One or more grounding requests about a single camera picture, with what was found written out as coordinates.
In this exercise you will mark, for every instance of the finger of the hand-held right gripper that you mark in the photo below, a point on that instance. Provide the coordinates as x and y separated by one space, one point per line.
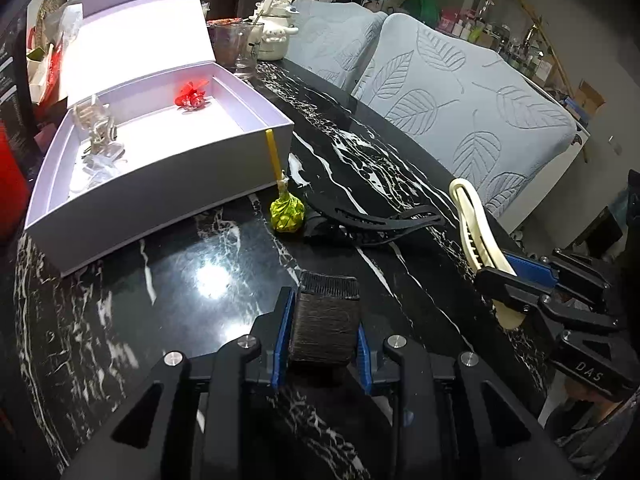
505 290
530 267

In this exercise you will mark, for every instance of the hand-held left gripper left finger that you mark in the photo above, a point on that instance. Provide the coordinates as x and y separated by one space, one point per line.
285 330

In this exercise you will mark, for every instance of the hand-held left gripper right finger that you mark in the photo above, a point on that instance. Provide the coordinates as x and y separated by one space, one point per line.
364 360

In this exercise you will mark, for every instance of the cream banana hair clip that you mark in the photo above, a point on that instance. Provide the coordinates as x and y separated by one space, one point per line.
477 230

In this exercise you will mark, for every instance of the green lollipop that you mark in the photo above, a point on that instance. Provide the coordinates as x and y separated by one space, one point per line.
286 210

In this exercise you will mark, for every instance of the black hair clip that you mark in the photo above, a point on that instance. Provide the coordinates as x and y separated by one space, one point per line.
375 225

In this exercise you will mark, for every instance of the lavender gift box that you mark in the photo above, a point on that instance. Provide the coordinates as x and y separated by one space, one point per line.
165 130

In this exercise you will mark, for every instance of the clear fishbone hair clip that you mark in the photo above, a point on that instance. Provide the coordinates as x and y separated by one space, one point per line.
95 170

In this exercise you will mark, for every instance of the red hair clip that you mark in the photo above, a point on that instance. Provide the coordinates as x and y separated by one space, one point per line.
192 92

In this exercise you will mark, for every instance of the chair with leaf-pattern cover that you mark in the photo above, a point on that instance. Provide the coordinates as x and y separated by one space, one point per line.
465 110
335 40

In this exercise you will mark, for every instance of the row of small bottles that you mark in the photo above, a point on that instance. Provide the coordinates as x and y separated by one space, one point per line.
500 40

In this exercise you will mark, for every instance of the glass cup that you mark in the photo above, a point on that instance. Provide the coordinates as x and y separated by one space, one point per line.
246 47

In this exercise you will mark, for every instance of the glass jar of dried flowers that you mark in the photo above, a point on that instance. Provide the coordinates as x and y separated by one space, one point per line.
222 42

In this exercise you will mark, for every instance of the white teapot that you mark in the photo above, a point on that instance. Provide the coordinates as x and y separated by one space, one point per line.
274 27

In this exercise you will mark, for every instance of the red bottle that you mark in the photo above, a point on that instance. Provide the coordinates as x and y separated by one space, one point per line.
12 185

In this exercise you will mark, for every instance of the red and white packet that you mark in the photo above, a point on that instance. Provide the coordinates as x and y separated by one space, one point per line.
47 70

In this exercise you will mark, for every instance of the large black pouch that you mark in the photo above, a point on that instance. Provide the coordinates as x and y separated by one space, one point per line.
15 85

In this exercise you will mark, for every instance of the white paper bag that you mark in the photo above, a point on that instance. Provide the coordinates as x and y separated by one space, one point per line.
67 22

